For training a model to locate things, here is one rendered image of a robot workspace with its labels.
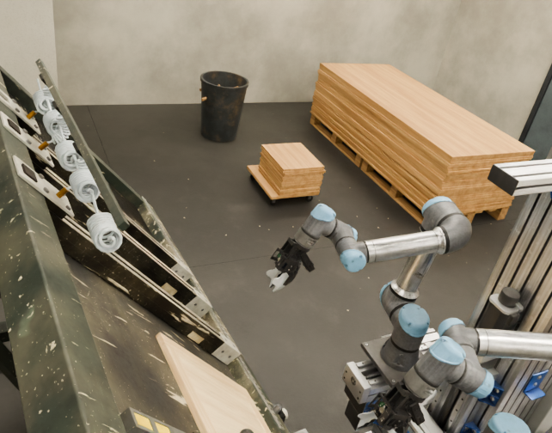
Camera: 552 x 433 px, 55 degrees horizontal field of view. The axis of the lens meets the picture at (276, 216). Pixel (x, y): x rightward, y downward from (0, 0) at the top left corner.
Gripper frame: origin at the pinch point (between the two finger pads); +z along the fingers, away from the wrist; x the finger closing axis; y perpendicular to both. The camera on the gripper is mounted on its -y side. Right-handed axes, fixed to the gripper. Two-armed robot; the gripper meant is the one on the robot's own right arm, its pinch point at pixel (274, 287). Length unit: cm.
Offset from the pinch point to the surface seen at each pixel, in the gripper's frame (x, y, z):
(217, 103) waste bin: -377, -143, 23
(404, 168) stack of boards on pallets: -229, -273, -36
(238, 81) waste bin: -408, -166, -5
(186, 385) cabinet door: 34, 38, 19
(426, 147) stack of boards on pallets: -209, -257, -65
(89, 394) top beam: 71, 89, -13
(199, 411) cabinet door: 43, 37, 19
